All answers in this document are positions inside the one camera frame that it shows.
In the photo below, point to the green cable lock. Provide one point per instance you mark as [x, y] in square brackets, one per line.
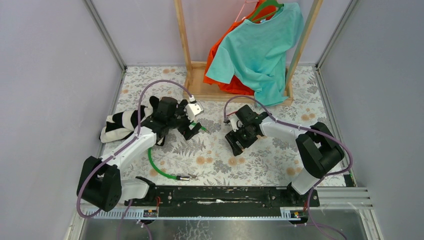
[177, 158]

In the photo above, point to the floral table mat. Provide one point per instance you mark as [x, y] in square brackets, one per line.
[268, 162]

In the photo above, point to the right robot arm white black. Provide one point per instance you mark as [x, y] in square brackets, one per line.
[318, 150]

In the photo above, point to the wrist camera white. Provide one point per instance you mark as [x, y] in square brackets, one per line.
[234, 120]
[194, 109]

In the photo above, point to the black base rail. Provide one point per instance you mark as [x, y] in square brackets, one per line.
[227, 200]

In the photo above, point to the orange garment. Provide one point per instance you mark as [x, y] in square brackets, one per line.
[250, 59]

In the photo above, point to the green hanger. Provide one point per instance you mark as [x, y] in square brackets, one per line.
[257, 17]

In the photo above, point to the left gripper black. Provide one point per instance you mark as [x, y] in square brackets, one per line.
[189, 134]

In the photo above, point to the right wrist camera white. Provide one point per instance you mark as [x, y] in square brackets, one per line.
[234, 120]

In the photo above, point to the wooden clothes rack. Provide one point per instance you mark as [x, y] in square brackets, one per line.
[195, 69]

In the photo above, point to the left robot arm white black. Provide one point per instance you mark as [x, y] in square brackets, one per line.
[101, 183]

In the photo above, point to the black white striped cloth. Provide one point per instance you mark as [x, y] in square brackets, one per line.
[121, 125]

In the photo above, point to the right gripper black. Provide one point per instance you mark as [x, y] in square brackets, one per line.
[232, 137]

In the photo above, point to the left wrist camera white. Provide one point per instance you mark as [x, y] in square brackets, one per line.
[194, 109]

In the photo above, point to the teal t-shirt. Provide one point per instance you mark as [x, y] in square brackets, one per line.
[255, 53]

